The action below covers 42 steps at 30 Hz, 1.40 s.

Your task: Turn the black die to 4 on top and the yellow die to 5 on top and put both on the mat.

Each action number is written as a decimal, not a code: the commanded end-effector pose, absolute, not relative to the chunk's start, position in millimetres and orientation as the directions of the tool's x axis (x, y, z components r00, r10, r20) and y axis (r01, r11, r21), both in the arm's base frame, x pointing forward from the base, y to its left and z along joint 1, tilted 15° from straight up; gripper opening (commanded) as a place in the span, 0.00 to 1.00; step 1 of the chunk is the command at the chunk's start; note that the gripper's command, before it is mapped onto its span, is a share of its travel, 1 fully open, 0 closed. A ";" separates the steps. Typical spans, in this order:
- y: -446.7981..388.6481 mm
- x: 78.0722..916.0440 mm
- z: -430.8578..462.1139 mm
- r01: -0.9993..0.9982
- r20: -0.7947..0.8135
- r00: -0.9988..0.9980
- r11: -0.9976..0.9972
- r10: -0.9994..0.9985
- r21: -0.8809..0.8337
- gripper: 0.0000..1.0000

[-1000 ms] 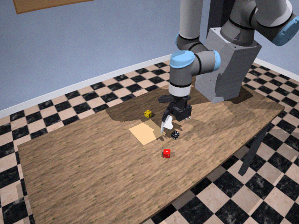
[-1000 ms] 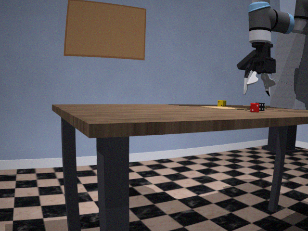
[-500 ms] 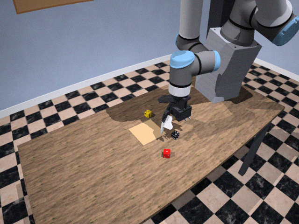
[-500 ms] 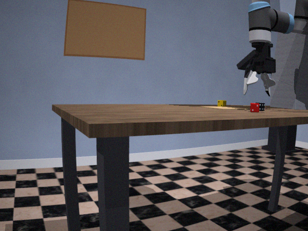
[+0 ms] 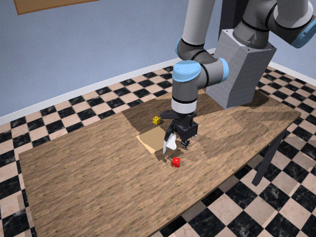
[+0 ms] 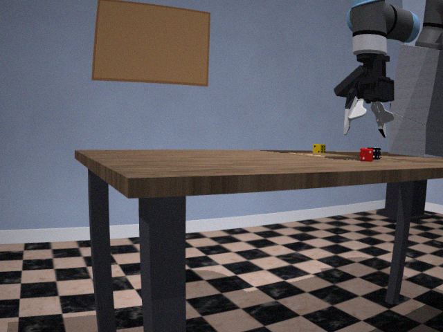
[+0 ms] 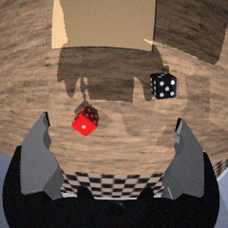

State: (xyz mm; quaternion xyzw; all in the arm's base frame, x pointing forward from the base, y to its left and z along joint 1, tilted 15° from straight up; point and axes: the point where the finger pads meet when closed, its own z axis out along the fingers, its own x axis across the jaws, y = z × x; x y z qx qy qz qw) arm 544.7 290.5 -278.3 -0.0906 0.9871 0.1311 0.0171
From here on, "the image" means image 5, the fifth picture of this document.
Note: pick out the red die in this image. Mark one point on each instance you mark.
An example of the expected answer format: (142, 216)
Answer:
(176, 162)

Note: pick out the yellow die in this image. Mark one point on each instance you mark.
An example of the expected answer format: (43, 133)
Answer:
(156, 120)

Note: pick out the beige flat mat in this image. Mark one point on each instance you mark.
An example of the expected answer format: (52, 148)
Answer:
(153, 140)

